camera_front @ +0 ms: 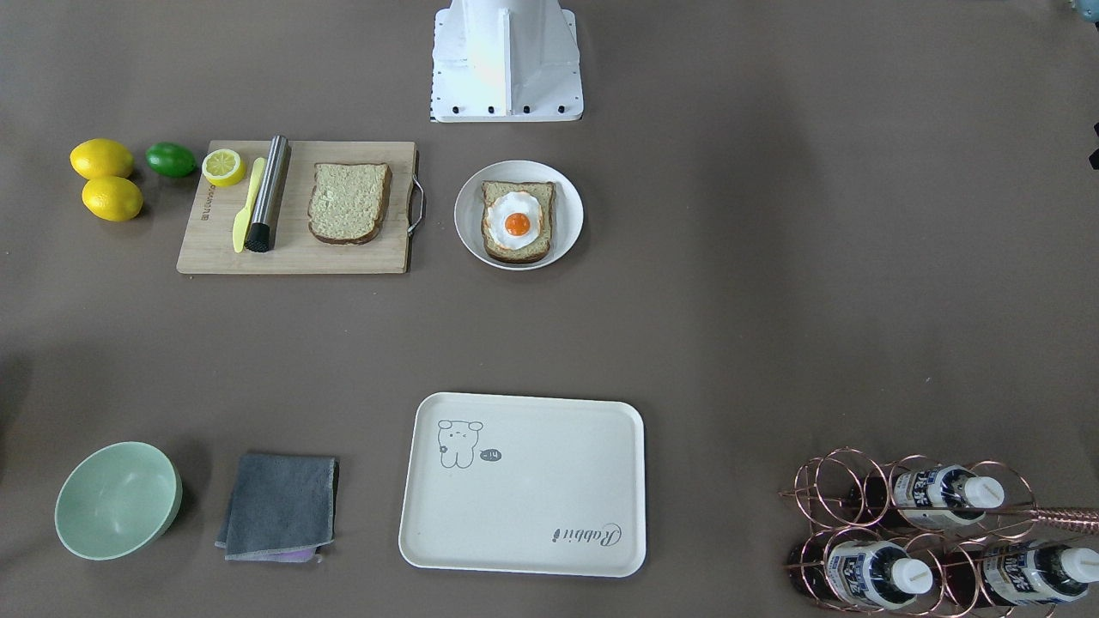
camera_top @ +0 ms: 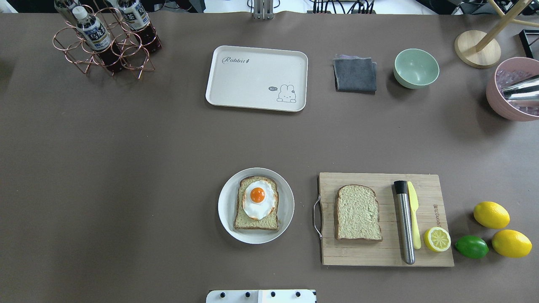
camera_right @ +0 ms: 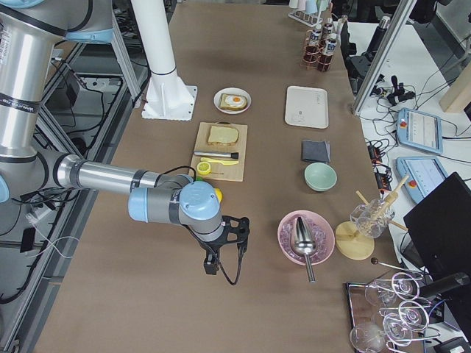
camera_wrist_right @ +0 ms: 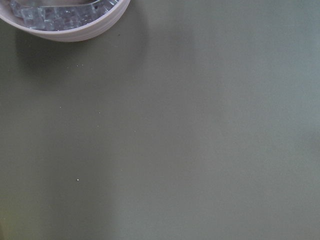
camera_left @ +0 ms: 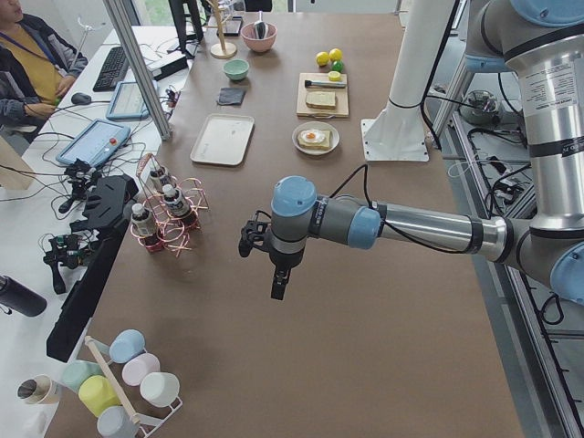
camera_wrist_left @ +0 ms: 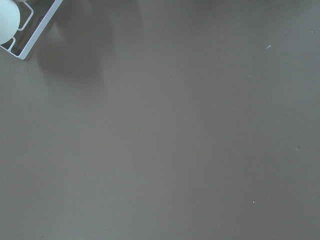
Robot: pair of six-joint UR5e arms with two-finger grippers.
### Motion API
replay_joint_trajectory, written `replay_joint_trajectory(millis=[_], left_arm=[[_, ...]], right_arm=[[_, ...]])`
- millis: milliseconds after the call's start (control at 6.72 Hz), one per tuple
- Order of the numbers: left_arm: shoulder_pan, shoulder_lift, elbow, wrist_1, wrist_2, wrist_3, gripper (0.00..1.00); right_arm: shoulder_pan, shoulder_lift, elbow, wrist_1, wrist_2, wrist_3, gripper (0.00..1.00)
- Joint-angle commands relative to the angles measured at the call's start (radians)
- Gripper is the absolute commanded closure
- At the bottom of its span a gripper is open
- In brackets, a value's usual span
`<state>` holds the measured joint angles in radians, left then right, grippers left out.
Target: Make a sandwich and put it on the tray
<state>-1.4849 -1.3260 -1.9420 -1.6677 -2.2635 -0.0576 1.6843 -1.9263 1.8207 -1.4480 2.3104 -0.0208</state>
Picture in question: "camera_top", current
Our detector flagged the bamboo cutting board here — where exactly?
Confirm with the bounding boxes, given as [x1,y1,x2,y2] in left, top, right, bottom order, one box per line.
[315,172,448,266]

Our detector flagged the bottom bread slice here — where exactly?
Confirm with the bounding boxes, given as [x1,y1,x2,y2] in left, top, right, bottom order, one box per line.
[234,176,279,230]

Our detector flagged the wooden mug tree stand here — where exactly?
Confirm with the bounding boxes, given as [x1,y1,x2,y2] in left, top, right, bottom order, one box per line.
[454,0,539,69]

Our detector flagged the tea bottle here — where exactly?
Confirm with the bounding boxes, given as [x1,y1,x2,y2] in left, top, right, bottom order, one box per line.
[53,0,80,26]
[118,0,162,53]
[72,6,123,72]

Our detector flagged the white round plate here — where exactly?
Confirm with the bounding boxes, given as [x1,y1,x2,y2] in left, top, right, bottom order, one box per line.
[218,167,295,245]

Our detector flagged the cream rabbit serving tray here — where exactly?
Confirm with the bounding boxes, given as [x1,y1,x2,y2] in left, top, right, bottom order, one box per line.
[205,45,308,112]

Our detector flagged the mint green bowl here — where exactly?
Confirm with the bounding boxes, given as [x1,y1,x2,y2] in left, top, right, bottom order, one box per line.
[393,48,440,89]

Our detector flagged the whole lemon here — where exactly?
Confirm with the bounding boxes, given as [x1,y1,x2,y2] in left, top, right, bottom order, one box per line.
[473,201,510,229]
[491,229,533,258]

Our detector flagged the plain bread slice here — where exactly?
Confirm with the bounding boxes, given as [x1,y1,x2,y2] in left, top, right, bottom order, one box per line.
[334,184,383,242]

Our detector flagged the copper wire bottle rack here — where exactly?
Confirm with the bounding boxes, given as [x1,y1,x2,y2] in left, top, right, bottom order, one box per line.
[53,0,155,79]

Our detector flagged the fried egg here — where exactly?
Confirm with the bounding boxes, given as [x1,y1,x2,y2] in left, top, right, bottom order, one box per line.
[243,180,278,220]

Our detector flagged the lower whole lemon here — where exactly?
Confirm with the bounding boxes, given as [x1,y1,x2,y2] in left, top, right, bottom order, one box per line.
[491,229,533,258]

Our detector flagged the green lime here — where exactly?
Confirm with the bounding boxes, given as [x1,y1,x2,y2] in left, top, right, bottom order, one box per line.
[455,235,489,259]

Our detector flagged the yellow plastic knife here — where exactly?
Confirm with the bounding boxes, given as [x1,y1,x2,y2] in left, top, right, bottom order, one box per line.
[407,181,422,250]

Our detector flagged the half lemon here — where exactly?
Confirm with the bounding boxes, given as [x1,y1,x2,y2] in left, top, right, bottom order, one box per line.
[424,226,451,253]

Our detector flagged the left tea bottle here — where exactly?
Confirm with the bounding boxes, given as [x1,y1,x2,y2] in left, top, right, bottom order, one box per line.
[53,0,80,26]

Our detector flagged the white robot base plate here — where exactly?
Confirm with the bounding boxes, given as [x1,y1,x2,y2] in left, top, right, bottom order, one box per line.
[206,289,317,303]

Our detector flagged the right tea bottle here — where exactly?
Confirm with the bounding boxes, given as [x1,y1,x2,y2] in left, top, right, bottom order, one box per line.
[118,0,162,53]

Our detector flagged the upper whole lemon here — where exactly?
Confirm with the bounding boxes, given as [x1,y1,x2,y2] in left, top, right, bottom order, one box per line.
[473,201,510,229]

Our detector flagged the front tea bottle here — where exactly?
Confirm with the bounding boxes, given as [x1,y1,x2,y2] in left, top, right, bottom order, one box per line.
[72,6,123,72]

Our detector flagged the pink bowl with ice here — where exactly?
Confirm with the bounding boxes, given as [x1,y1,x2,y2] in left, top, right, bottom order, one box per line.
[486,57,539,122]

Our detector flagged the folded grey cloth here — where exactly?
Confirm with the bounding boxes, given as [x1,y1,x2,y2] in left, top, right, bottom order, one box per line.
[333,54,377,93]

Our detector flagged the steel ice scoop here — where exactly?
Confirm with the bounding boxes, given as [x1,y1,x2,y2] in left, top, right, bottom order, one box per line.
[502,75,539,106]

